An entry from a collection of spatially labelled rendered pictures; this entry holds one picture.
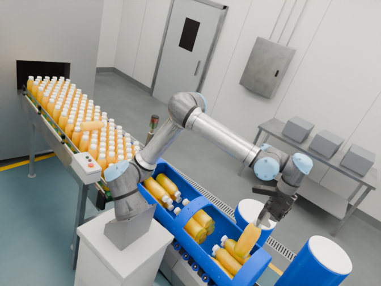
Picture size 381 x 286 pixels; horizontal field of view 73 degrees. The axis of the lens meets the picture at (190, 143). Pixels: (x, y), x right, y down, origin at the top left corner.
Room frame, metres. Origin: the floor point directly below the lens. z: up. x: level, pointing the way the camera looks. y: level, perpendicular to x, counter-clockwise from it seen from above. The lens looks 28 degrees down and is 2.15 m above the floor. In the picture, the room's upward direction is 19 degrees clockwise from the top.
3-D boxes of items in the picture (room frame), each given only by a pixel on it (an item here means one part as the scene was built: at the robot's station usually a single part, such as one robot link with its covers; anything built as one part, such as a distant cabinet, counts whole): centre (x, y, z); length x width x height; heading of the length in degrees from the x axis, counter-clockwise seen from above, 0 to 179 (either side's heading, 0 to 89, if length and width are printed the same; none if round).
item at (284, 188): (0.87, -0.41, 1.65); 0.08 x 0.08 x 0.05
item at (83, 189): (1.30, 0.58, 0.50); 0.04 x 0.04 x 1.00; 54
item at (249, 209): (1.44, -0.60, 1.03); 0.28 x 0.28 x 0.01
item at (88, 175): (1.30, 0.58, 1.05); 0.20 x 0.10 x 0.10; 54
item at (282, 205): (0.86, -0.41, 1.57); 0.09 x 0.08 x 0.12; 54
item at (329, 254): (1.29, -1.08, 1.03); 0.28 x 0.28 x 0.01
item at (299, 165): (0.87, -0.41, 1.73); 0.09 x 0.08 x 0.11; 71
